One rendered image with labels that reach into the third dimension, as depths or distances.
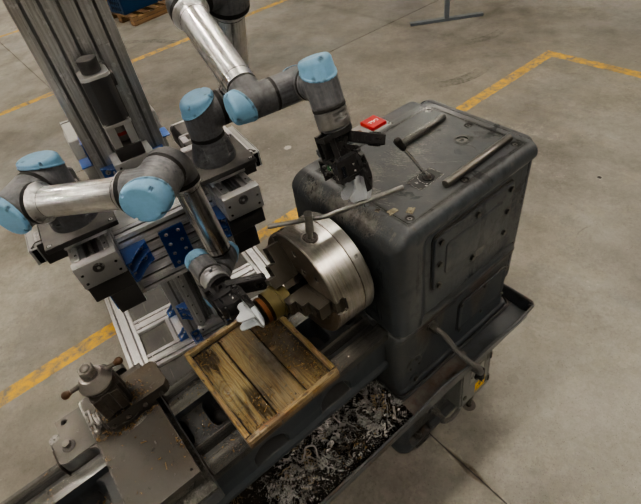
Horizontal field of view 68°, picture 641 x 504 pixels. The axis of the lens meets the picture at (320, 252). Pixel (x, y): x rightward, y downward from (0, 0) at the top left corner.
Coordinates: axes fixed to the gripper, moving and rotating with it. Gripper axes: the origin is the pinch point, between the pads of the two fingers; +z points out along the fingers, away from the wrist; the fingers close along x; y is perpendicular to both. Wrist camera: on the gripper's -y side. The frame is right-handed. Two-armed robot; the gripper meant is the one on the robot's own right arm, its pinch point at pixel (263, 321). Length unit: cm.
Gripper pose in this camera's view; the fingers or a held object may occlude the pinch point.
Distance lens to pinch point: 124.0
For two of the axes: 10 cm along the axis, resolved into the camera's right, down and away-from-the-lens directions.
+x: -1.3, -7.1, -6.9
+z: 6.1, 4.9, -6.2
